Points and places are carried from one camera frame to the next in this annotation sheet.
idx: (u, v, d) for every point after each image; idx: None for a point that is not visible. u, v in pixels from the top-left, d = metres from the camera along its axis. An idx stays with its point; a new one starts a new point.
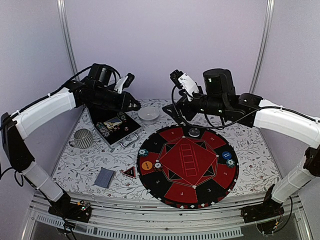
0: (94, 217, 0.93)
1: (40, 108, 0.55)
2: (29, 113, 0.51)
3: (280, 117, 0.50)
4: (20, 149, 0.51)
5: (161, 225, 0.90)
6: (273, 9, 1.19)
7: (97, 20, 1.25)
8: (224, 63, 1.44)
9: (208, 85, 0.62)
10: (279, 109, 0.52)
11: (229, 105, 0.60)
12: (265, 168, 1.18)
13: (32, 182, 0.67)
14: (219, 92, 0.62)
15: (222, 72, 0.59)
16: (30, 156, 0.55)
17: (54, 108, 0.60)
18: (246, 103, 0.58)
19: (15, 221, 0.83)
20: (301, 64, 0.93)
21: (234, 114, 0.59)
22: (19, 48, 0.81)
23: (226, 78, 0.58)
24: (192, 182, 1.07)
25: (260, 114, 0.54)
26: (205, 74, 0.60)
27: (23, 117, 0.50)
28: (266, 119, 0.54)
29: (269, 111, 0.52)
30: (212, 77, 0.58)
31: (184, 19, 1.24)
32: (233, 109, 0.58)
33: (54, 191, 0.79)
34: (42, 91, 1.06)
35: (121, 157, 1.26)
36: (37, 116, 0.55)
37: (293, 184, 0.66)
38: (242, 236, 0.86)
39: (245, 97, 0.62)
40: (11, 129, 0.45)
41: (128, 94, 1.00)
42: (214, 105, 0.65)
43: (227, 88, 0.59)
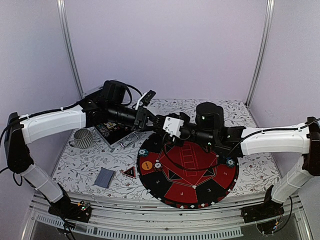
0: (94, 217, 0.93)
1: (50, 118, 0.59)
2: (38, 121, 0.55)
3: (264, 139, 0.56)
4: (20, 152, 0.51)
5: (161, 225, 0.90)
6: (272, 9, 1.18)
7: (97, 21, 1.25)
8: (223, 63, 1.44)
9: (200, 120, 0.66)
10: (261, 132, 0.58)
11: (219, 140, 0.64)
12: (265, 168, 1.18)
13: (33, 183, 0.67)
14: (210, 127, 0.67)
15: (216, 110, 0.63)
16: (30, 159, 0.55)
17: (63, 121, 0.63)
18: (230, 138, 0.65)
19: (15, 223, 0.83)
20: (302, 65, 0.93)
21: (221, 149, 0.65)
22: (18, 48, 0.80)
23: (218, 118, 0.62)
24: (193, 180, 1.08)
25: (246, 143, 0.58)
26: (199, 112, 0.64)
27: (30, 123, 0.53)
28: (253, 145, 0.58)
29: (252, 138, 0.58)
30: (205, 115, 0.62)
31: (184, 19, 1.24)
32: (220, 145, 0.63)
33: (54, 192, 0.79)
34: (42, 92, 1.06)
35: (121, 157, 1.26)
36: (45, 125, 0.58)
37: (292, 185, 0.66)
38: (242, 236, 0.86)
39: (231, 131, 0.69)
40: (15, 131, 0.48)
41: (141, 109, 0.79)
42: (203, 136, 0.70)
43: (218, 125, 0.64)
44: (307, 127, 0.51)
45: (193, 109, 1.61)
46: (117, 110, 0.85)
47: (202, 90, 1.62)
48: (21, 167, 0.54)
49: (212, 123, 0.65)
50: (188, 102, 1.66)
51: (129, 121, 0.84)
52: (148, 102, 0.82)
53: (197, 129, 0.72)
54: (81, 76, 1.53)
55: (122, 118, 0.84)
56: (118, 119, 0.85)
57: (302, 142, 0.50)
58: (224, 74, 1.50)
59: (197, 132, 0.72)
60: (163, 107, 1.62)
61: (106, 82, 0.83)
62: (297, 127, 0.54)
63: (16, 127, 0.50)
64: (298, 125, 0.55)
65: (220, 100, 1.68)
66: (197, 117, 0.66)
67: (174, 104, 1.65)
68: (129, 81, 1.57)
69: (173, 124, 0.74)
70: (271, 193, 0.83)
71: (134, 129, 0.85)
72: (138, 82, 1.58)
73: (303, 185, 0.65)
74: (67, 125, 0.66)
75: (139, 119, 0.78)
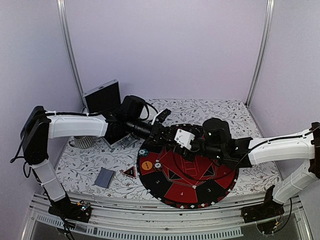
0: (94, 217, 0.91)
1: (77, 121, 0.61)
2: (65, 119, 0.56)
3: (270, 149, 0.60)
4: (40, 144, 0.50)
5: (161, 225, 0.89)
6: (273, 9, 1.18)
7: (97, 21, 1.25)
8: (223, 63, 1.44)
9: (207, 136, 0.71)
10: (267, 142, 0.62)
11: (227, 154, 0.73)
12: (265, 168, 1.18)
13: (40, 178, 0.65)
14: (218, 141, 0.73)
15: (220, 126, 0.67)
16: (45, 152, 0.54)
17: (87, 127, 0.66)
18: (238, 151, 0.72)
19: (15, 221, 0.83)
20: (302, 65, 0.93)
21: (230, 162, 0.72)
22: (18, 48, 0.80)
23: (224, 132, 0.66)
24: (195, 178, 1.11)
25: (254, 154, 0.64)
26: (204, 128, 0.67)
27: (57, 119, 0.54)
28: (261, 155, 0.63)
29: (258, 148, 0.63)
30: (211, 131, 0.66)
31: (184, 19, 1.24)
32: (229, 158, 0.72)
33: (56, 192, 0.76)
34: (41, 92, 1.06)
35: (121, 157, 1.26)
36: (70, 124, 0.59)
37: (296, 186, 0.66)
38: (242, 236, 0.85)
39: (239, 143, 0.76)
40: (43, 124, 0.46)
41: (158, 123, 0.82)
42: (212, 150, 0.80)
43: (225, 139, 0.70)
44: (312, 133, 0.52)
45: (193, 109, 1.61)
46: (134, 123, 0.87)
47: (202, 90, 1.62)
48: (37, 158, 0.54)
49: (219, 137, 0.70)
50: (188, 102, 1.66)
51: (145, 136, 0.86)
52: (164, 119, 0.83)
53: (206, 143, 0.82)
54: (81, 76, 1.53)
55: (138, 131, 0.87)
56: (134, 132, 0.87)
57: (307, 148, 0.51)
58: (224, 74, 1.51)
59: (206, 146, 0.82)
60: (163, 107, 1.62)
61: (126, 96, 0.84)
62: (302, 134, 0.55)
63: (43, 120, 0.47)
64: (302, 132, 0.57)
65: (220, 100, 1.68)
66: (204, 132, 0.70)
67: (174, 104, 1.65)
68: (129, 81, 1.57)
69: (184, 137, 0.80)
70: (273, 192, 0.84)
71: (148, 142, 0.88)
72: (138, 82, 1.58)
73: (306, 186, 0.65)
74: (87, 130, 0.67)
75: (154, 133, 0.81)
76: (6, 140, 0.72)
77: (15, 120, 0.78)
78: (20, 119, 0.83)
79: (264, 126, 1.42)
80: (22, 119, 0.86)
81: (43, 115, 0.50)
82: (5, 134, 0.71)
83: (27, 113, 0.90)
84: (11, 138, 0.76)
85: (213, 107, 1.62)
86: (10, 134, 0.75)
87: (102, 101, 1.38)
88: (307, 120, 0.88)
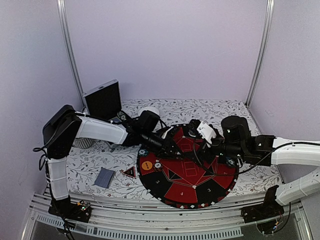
0: (94, 217, 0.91)
1: (101, 126, 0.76)
2: (93, 123, 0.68)
3: (294, 152, 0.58)
4: (65, 140, 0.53)
5: (161, 225, 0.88)
6: (273, 8, 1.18)
7: (97, 21, 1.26)
8: (223, 63, 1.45)
9: (227, 133, 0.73)
10: (291, 144, 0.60)
11: (247, 150, 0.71)
12: (265, 168, 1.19)
13: (50, 173, 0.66)
14: (236, 137, 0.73)
15: (238, 122, 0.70)
16: (64, 151, 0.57)
17: (107, 132, 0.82)
18: (261, 147, 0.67)
19: (15, 222, 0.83)
20: (301, 65, 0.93)
21: (252, 158, 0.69)
22: (18, 48, 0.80)
23: (243, 128, 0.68)
24: (195, 178, 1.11)
25: (278, 153, 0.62)
26: (224, 125, 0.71)
27: (87, 121, 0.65)
28: (283, 155, 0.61)
29: (283, 149, 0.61)
30: (231, 127, 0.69)
31: (184, 19, 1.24)
32: (249, 154, 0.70)
33: (61, 190, 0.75)
34: (42, 93, 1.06)
35: (121, 157, 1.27)
36: (94, 127, 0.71)
37: (303, 191, 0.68)
38: (242, 236, 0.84)
39: (260, 139, 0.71)
40: (74, 122, 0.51)
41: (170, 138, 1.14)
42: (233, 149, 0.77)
43: (244, 134, 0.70)
44: None
45: (193, 109, 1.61)
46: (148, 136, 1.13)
47: (202, 90, 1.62)
48: (59, 153, 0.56)
49: (238, 134, 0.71)
50: (188, 102, 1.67)
51: (154, 146, 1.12)
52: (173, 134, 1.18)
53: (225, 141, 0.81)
54: (82, 77, 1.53)
55: (149, 143, 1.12)
56: (146, 142, 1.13)
57: None
58: (224, 74, 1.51)
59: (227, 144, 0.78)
60: (163, 107, 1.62)
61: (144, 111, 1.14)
62: None
63: (74, 119, 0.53)
64: None
65: (220, 100, 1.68)
66: (223, 130, 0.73)
67: (174, 104, 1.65)
68: (129, 81, 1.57)
69: (206, 130, 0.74)
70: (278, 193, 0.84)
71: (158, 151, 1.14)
72: (138, 82, 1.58)
73: (313, 191, 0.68)
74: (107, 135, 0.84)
75: (166, 145, 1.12)
76: (6, 140, 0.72)
77: (15, 120, 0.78)
78: (19, 119, 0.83)
79: (264, 125, 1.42)
80: (22, 119, 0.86)
81: (73, 114, 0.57)
82: (5, 134, 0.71)
83: (27, 113, 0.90)
84: (11, 138, 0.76)
85: (213, 107, 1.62)
86: (10, 134, 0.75)
87: (103, 101, 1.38)
88: (306, 120, 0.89)
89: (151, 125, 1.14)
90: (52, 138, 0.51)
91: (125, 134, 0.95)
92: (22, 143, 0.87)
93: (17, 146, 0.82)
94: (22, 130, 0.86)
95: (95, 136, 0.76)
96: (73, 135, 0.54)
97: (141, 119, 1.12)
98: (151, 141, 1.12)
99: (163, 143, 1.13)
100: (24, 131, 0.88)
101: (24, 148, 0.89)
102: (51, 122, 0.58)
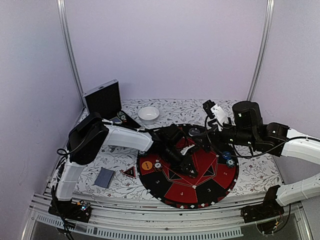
0: (94, 217, 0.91)
1: (128, 135, 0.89)
2: (119, 131, 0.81)
3: (307, 148, 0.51)
4: (92, 146, 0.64)
5: (161, 225, 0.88)
6: (273, 8, 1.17)
7: (97, 21, 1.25)
8: (223, 63, 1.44)
9: (237, 119, 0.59)
10: (305, 139, 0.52)
11: (259, 137, 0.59)
12: (265, 168, 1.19)
13: (64, 175, 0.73)
14: (248, 124, 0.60)
15: (251, 106, 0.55)
16: (90, 156, 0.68)
17: (131, 140, 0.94)
18: (275, 135, 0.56)
19: (15, 221, 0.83)
20: (302, 65, 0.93)
21: (263, 146, 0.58)
22: (18, 49, 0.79)
23: (255, 112, 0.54)
24: (195, 178, 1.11)
25: (288, 145, 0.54)
26: (234, 108, 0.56)
27: (114, 130, 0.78)
28: (293, 148, 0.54)
29: (296, 141, 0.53)
30: (242, 112, 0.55)
31: (184, 19, 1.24)
32: (263, 141, 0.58)
33: (67, 192, 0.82)
34: (41, 92, 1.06)
35: (121, 157, 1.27)
36: (121, 135, 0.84)
37: (304, 192, 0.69)
38: (242, 236, 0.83)
39: (272, 127, 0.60)
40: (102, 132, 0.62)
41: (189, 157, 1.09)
42: (243, 136, 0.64)
43: (257, 121, 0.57)
44: None
45: (193, 109, 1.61)
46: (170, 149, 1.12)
47: (202, 90, 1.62)
48: (83, 157, 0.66)
49: (250, 120, 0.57)
50: (188, 103, 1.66)
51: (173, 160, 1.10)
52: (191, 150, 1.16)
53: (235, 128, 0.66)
54: (82, 77, 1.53)
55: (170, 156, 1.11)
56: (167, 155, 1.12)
57: None
58: (224, 74, 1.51)
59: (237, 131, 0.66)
60: (163, 107, 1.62)
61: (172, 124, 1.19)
62: None
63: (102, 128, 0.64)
64: None
65: (220, 100, 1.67)
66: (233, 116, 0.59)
67: (174, 104, 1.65)
68: (129, 81, 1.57)
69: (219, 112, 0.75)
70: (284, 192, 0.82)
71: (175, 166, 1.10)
72: (138, 82, 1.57)
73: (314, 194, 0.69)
74: (130, 142, 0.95)
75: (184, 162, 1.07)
76: (6, 140, 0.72)
77: (14, 120, 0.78)
78: (19, 119, 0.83)
79: None
80: (22, 119, 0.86)
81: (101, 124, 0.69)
82: (4, 134, 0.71)
83: (27, 114, 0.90)
84: (11, 138, 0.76)
85: None
86: (10, 134, 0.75)
87: (102, 101, 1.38)
88: (306, 120, 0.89)
89: (172, 140, 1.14)
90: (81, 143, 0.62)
91: (150, 143, 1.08)
92: (22, 144, 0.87)
93: (17, 146, 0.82)
94: (22, 130, 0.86)
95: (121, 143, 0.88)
96: (98, 142, 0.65)
97: (168, 131, 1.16)
98: (172, 154, 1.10)
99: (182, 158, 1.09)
100: (23, 132, 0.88)
101: (24, 148, 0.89)
102: (80, 129, 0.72)
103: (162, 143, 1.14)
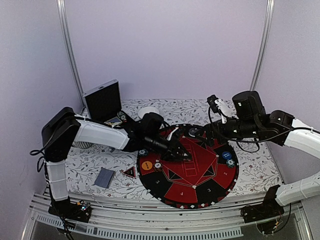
0: (94, 217, 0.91)
1: (102, 131, 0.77)
2: (92, 126, 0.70)
3: (312, 140, 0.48)
4: (62, 144, 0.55)
5: (161, 225, 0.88)
6: (272, 9, 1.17)
7: (97, 21, 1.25)
8: (223, 63, 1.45)
9: (238, 108, 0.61)
10: (310, 130, 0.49)
11: (262, 125, 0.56)
12: (265, 168, 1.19)
13: (49, 176, 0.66)
14: (249, 113, 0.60)
15: (251, 94, 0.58)
16: (64, 154, 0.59)
17: (108, 136, 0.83)
18: (280, 121, 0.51)
19: (15, 222, 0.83)
20: (301, 65, 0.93)
21: (266, 133, 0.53)
22: (18, 48, 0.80)
23: (254, 99, 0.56)
24: (195, 178, 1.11)
25: (293, 135, 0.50)
26: (234, 98, 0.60)
27: (86, 125, 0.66)
28: (297, 139, 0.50)
29: (301, 132, 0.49)
30: (241, 100, 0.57)
31: (184, 19, 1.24)
32: (265, 128, 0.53)
33: (60, 192, 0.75)
34: (41, 92, 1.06)
35: (121, 157, 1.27)
36: (94, 131, 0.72)
37: (303, 192, 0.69)
38: (242, 236, 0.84)
39: (277, 114, 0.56)
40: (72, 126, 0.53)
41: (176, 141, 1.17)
42: (247, 127, 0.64)
43: (257, 109, 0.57)
44: None
45: (193, 109, 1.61)
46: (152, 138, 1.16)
47: (202, 90, 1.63)
48: (56, 157, 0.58)
49: (250, 108, 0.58)
50: (188, 102, 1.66)
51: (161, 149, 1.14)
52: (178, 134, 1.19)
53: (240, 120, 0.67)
54: (82, 77, 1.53)
55: (156, 145, 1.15)
56: (153, 146, 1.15)
57: None
58: (224, 74, 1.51)
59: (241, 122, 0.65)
60: (163, 107, 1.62)
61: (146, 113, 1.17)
62: None
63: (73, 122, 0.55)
64: None
65: None
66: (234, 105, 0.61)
67: (174, 104, 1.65)
68: (129, 81, 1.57)
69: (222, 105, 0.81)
70: (284, 190, 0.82)
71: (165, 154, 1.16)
72: (138, 82, 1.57)
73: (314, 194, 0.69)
74: (107, 139, 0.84)
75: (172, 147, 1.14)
76: (6, 140, 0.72)
77: (14, 120, 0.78)
78: (20, 119, 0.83)
79: None
80: (22, 119, 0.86)
81: (73, 118, 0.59)
82: (5, 134, 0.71)
83: (27, 114, 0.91)
84: (11, 137, 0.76)
85: None
86: (10, 134, 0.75)
87: (103, 101, 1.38)
88: (307, 120, 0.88)
89: (152, 128, 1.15)
90: (50, 141, 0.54)
91: (126, 140, 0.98)
92: (22, 144, 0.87)
93: (17, 146, 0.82)
94: (22, 130, 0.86)
95: (96, 140, 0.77)
96: (70, 138, 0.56)
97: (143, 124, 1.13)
98: (158, 144, 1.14)
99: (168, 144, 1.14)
100: (24, 132, 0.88)
101: (24, 148, 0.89)
102: (49, 125, 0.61)
103: (143, 135, 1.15)
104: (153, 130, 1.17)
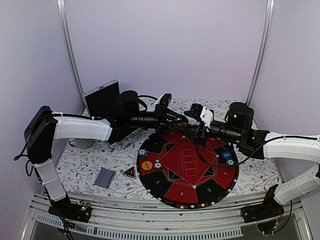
0: (94, 217, 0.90)
1: (84, 125, 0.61)
2: (71, 122, 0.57)
3: (285, 145, 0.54)
4: (43, 143, 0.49)
5: (161, 225, 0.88)
6: (272, 9, 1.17)
7: (96, 21, 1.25)
8: (223, 63, 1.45)
9: (231, 118, 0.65)
10: (283, 137, 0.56)
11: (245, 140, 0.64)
12: (265, 168, 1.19)
13: (41, 177, 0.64)
14: (239, 125, 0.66)
15: (248, 111, 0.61)
16: (48, 152, 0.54)
17: (90, 130, 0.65)
18: (255, 140, 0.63)
19: (15, 221, 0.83)
20: (302, 65, 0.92)
21: (244, 149, 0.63)
22: (19, 49, 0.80)
23: (250, 119, 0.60)
24: (195, 178, 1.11)
25: (267, 146, 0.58)
26: (230, 110, 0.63)
27: (64, 121, 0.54)
28: (274, 149, 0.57)
29: (273, 142, 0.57)
30: (238, 114, 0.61)
31: (184, 19, 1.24)
32: (246, 145, 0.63)
33: (56, 191, 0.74)
34: (41, 92, 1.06)
35: (121, 157, 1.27)
36: (75, 127, 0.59)
37: (300, 189, 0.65)
38: (242, 236, 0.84)
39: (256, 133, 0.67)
40: (49, 124, 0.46)
41: (161, 105, 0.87)
42: (232, 135, 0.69)
43: (248, 126, 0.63)
44: None
45: None
46: (136, 117, 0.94)
47: (202, 90, 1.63)
48: (40, 157, 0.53)
49: (241, 123, 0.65)
50: (188, 102, 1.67)
51: (149, 123, 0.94)
52: (166, 102, 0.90)
53: (226, 127, 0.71)
54: (82, 77, 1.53)
55: (143, 123, 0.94)
56: (139, 123, 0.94)
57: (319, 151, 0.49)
58: (224, 74, 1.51)
59: (226, 129, 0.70)
60: None
61: (125, 91, 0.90)
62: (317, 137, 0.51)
63: (50, 120, 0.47)
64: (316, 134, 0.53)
65: (220, 101, 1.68)
66: (228, 115, 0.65)
67: (174, 104, 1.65)
68: (129, 81, 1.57)
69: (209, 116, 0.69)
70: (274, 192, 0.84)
71: (156, 126, 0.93)
72: (138, 81, 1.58)
73: (311, 190, 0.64)
74: (92, 134, 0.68)
75: (159, 115, 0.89)
76: (6, 140, 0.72)
77: (15, 120, 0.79)
78: (20, 118, 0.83)
79: (264, 126, 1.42)
80: (22, 119, 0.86)
81: (49, 116, 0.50)
82: (5, 134, 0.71)
83: (27, 114, 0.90)
84: (11, 137, 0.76)
85: (213, 107, 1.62)
86: (10, 134, 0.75)
87: (103, 101, 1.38)
88: (306, 120, 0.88)
89: (129, 108, 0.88)
90: (30, 141, 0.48)
91: (110, 130, 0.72)
92: (22, 144, 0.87)
93: (17, 146, 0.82)
94: (22, 131, 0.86)
95: (77, 136, 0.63)
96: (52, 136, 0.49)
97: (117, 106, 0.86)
98: (142, 120, 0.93)
99: (155, 115, 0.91)
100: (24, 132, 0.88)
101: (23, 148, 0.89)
102: (30, 126, 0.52)
103: (125, 120, 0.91)
104: (131, 110, 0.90)
